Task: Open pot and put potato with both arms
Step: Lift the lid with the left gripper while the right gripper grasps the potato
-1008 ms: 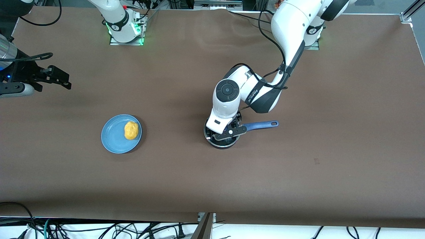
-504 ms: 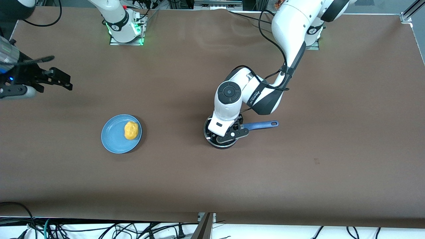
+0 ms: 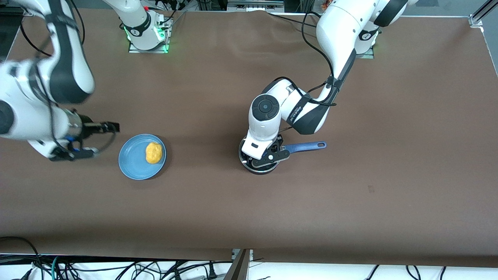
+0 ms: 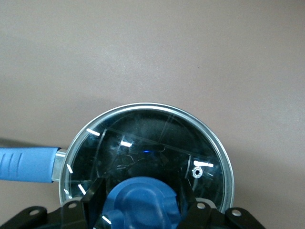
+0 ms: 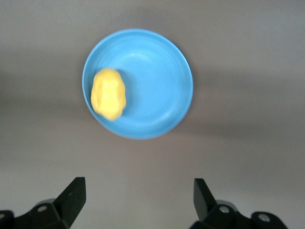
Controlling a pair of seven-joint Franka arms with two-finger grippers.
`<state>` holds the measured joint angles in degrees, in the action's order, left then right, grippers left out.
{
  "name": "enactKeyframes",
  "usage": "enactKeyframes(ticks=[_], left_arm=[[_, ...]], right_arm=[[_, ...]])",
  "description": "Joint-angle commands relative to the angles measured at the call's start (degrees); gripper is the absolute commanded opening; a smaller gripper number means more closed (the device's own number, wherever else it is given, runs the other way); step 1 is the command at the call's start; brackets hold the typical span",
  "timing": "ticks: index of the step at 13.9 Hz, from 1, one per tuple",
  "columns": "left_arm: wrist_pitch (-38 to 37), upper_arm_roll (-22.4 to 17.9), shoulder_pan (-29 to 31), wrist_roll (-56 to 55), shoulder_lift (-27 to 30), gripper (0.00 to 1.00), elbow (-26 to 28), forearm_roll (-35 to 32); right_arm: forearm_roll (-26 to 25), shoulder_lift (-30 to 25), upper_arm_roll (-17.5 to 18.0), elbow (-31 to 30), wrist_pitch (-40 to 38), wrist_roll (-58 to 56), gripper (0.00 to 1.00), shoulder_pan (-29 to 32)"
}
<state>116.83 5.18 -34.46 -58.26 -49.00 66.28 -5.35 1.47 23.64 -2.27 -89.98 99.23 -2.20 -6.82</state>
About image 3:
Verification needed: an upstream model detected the black cable on table top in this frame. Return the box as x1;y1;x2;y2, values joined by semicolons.
268;12;319;28

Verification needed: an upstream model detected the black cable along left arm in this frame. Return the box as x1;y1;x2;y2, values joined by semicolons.
300;10;358;107

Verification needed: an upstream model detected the aluminium frame profile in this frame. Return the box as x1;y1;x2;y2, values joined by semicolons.
468;0;498;28

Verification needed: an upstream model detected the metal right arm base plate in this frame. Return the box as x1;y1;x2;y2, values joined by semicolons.
128;11;172;54

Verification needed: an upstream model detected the black cable along right arm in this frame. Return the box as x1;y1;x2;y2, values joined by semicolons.
19;0;87;57

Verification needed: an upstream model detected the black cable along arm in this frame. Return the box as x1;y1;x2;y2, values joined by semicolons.
300;10;358;107
19;0;87;57

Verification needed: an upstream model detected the blue round plate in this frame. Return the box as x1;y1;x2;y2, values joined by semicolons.
118;134;167;180

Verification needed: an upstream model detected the yellow potato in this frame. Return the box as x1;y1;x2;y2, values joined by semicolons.
145;142;163;165

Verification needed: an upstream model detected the black looped floor cable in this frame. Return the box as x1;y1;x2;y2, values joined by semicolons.
0;236;44;280

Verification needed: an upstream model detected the black pot with blue handle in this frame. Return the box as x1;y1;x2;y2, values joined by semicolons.
238;136;327;175

